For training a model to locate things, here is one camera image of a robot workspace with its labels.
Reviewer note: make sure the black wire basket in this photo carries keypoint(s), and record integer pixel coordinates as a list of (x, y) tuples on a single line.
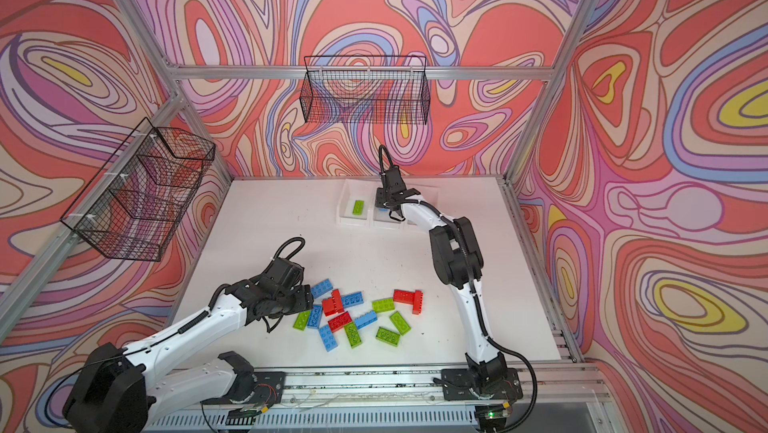
[(365, 89), (151, 179)]

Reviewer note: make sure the green lego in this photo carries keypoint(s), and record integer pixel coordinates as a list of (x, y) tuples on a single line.
[(352, 335), (388, 336), (301, 320), (383, 305), (358, 208)]

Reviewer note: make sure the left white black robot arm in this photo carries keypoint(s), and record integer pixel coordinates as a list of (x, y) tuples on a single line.
[(123, 389)]

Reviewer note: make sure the aluminium front rail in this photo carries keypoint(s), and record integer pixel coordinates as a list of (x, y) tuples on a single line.
[(559, 381)]

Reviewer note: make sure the left black wire basket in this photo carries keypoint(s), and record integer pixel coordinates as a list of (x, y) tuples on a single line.
[(151, 179)]

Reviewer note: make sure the red lego pair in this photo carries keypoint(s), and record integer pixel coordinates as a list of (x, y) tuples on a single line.
[(333, 305)]

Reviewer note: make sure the green lego right diagonal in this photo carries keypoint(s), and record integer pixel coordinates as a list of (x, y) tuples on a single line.
[(399, 322)]

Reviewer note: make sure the back black wire basket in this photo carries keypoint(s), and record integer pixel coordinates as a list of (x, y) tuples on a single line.
[(365, 89)]

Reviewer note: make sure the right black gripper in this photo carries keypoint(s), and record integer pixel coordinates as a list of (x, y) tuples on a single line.
[(381, 198)]

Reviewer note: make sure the white vented cable duct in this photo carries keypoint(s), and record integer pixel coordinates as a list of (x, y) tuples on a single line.
[(321, 419)]

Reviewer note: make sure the left white plastic bin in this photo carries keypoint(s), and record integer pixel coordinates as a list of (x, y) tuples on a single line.
[(353, 189)]

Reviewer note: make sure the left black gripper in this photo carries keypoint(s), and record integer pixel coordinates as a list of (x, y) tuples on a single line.
[(305, 300)]

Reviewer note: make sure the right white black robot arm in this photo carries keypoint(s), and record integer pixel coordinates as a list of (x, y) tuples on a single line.
[(458, 263)]

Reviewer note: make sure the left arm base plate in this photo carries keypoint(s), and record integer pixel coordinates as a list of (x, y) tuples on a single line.
[(259, 388)]

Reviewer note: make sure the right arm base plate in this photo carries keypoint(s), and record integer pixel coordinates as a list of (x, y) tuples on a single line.
[(457, 385)]

